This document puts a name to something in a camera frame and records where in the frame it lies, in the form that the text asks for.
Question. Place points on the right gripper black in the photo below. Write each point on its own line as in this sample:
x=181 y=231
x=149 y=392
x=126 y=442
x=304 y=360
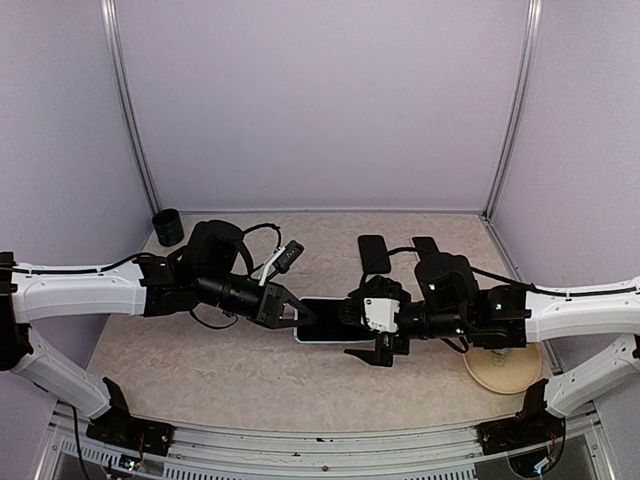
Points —
x=374 y=286

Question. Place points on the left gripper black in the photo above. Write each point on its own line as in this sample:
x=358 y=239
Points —
x=272 y=301

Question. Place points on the light blue phone case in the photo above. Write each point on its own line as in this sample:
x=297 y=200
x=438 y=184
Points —
x=325 y=341

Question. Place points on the black phone case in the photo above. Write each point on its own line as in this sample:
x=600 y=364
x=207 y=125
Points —
x=374 y=255

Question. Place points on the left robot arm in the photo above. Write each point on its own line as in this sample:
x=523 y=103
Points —
x=30 y=293

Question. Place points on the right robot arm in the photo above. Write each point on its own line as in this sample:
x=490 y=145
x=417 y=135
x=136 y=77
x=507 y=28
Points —
x=508 y=316

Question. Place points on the light blue mug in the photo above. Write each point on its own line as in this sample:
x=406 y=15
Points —
x=501 y=352

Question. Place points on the black cylindrical cup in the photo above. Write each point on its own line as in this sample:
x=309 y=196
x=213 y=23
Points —
x=168 y=227

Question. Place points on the beige plate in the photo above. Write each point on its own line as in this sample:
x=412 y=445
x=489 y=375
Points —
x=508 y=375

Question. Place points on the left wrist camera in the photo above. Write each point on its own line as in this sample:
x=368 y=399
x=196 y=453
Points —
x=281 y=261

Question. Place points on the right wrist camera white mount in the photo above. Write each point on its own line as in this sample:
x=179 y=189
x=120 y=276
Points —
x=379 y=314

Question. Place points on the front aluminium rail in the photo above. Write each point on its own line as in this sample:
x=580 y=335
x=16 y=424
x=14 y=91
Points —
x=446 y=452

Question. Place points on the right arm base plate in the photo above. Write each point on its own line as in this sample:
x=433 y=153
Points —
x=511 y=433

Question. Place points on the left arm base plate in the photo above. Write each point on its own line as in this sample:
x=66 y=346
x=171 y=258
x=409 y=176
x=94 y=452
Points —
x=141 y=435

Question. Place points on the right aluminium frame post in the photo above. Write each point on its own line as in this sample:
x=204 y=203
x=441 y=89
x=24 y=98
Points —
x=525 y=67

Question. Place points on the aluminium frame post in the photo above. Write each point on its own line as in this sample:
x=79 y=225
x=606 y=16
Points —
x=525 y=67
x=115 y=47

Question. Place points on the left aluminium frame post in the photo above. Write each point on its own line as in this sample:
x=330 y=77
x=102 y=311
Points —
x=115 y=47

